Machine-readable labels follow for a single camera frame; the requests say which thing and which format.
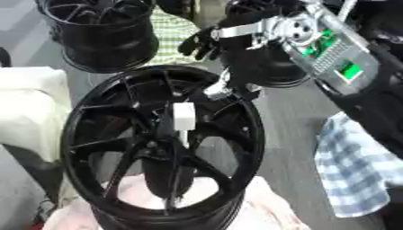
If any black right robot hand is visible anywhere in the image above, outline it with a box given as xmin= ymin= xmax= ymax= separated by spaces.
xmin=176 ymin=11 xmax=271 ymax=102

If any black wheel rim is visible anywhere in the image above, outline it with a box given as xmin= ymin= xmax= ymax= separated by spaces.
xmin=34 ymin=0 xmax=161 ymax=75
xmin=223 ymin=0 xmax=312 ymax=89

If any large black spoked wheel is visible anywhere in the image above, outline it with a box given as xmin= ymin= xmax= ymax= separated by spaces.
xmin=58 ymin=64 xmax=268 ymax=230

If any green white checked table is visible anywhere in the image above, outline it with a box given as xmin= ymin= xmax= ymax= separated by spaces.
xmin=146 ymin=6 xmax=203 ymax=66

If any pale pink cloth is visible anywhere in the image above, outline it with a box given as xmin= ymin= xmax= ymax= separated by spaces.
xmin=40 ymin=172 xmax=312 ymax=230

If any blue white checked cloth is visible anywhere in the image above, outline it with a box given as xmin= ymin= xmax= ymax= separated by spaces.
xmin=313 ymin=111 xmax=403 ymax=218

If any white foam block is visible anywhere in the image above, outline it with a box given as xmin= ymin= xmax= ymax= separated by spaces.
xmin=0 ymin=66 xmax=75 ymax=164

